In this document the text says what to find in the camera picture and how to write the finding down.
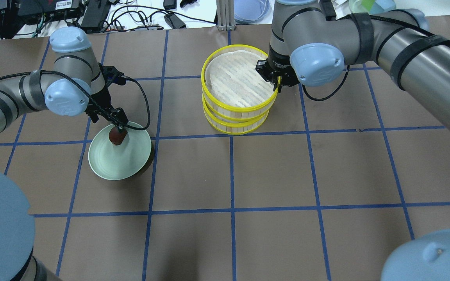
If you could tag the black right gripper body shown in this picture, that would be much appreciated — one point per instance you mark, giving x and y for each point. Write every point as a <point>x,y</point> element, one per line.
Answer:
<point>279,67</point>

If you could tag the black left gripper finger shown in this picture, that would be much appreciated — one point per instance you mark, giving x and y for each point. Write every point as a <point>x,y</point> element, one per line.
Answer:
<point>119,118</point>

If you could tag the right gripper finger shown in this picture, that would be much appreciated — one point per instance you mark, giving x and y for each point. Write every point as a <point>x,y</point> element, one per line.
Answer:
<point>279,84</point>

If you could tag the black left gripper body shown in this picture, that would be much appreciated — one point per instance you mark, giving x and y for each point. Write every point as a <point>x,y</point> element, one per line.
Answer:
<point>100,102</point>

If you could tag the brown bun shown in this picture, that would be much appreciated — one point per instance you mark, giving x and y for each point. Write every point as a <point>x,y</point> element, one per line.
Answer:
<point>117,135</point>

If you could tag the light green plate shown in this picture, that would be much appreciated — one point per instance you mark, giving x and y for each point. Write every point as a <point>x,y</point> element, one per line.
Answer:
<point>119,162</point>

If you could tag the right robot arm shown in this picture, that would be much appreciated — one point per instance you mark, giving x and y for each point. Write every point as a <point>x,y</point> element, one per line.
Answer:
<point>309,46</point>

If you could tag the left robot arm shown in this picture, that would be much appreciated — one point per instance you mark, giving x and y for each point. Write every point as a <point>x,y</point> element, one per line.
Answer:
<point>77,84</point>

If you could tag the blue plate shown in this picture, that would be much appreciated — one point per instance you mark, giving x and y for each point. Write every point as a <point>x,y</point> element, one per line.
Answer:
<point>250,11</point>

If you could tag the black power adapter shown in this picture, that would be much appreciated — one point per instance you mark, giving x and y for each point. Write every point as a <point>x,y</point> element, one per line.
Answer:
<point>174,22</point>

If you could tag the green bowl with sponges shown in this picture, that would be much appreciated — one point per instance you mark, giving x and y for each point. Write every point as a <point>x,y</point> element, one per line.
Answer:
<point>371,6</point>

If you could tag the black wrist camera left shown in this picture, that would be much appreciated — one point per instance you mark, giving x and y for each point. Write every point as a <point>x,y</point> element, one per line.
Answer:
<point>112,75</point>

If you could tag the aluminium frame post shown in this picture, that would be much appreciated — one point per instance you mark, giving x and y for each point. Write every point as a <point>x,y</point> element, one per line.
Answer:
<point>225,15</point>

